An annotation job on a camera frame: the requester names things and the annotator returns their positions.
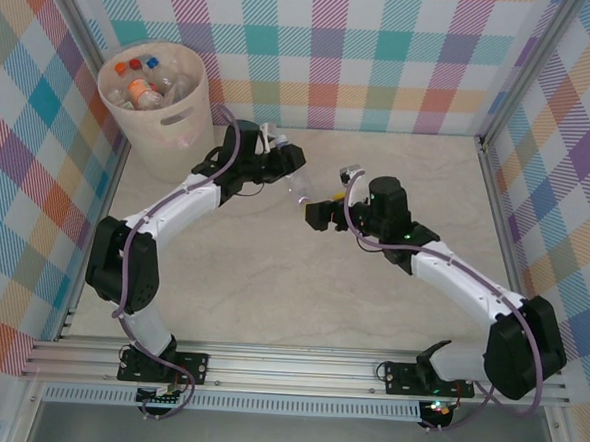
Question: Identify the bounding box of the aluminium frame post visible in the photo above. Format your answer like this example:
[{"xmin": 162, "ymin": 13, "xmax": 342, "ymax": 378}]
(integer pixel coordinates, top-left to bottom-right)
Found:
[
  {"xmin": 477, "ymin": 0, "xmax": 585, "ymax": 152},
  {"xmin": 38, "ymin": 0, "xmax": 139, "ymax": 147}
]

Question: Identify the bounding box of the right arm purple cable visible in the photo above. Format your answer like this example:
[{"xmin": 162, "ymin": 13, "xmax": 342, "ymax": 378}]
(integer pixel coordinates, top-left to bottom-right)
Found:
[{"xmin": 330, "ymin": 168, "xmax": 562, "ymax": 441}]

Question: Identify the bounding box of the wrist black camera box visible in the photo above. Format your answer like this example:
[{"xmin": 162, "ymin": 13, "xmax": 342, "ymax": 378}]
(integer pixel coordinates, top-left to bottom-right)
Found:
[
  {"xmin": 271, "ymin": 142, "xmax": 310, "ymax": 183},
  {"xmin": 302, "ymin": 200, "xmax": 338, "ymax": 234}
]

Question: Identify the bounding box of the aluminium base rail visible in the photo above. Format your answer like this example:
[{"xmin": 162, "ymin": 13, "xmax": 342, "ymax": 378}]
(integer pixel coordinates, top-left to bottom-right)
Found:
[{"xmin": 19, "ymin": 328, "xmax": 576, "ymax": 412}]

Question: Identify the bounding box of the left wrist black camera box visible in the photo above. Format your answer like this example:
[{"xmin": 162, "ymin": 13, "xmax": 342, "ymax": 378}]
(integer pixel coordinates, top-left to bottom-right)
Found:
[{"xmin": 271, "ymin": 142, "xmax": 310, "ymax": 183}]

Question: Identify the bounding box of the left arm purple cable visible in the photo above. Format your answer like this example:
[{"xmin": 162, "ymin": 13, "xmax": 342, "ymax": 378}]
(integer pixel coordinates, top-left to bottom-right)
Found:
[{"xmin": 106, "ymin": 98, "xmax": 244, "ymax": 423}]

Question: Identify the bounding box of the clear bottle purple-blue cap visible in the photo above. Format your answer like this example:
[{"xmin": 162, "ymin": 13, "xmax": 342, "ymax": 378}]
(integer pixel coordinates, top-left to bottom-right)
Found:
[{"xmin": 268, "ymin": 134, "xmax": 315, "ymax": 211}]

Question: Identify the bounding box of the beige plastic bin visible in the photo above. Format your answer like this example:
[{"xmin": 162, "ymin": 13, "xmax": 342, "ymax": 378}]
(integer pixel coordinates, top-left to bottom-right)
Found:
[{"xmin": 90, "ymin": 38, "xmax": 222, "ymax": 187}]

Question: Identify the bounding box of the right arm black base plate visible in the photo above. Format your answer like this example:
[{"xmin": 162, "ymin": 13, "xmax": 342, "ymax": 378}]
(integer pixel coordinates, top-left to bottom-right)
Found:
[{"xmin": 381, "ymin": 360, "xmax": 478, "ymax": 401}]

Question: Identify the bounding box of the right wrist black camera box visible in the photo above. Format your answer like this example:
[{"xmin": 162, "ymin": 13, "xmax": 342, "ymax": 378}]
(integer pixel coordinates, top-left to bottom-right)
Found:
[{"xmin": 302, "ymin": 200, "xmax": 338, "ymax": 234}]

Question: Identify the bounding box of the aluminium table side rail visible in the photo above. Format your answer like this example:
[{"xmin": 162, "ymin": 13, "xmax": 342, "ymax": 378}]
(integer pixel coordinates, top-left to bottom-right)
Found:
[
  {"xmin": 54, "ymin": 134, "xmax": 134, "ymax": 347},
  {"xmin": 467, "ymin": 136, "xmax": 544, "ymax": 312}
]

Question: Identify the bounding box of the slotted grey cable duct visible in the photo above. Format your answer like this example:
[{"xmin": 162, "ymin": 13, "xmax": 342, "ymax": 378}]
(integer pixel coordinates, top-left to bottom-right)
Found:
[{"xmin": 41, "ymin": 379, "xmax": 424, "ymax": 426}]

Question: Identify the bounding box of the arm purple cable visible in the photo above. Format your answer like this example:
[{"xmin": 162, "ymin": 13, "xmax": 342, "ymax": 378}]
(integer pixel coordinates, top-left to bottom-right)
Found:
[
  {"xmin": 106, "ymin": 98, "xmax": 244, "ymax": 423},
  {"xmin": 330, "ymin": 168, "xmax": 562, "ymax": 441}
]

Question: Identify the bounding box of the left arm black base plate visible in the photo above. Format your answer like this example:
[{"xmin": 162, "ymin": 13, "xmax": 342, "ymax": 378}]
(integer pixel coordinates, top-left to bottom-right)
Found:
[{"xmin": 116, "ymin": 346, "xmax": 212, "ymax": 388}]

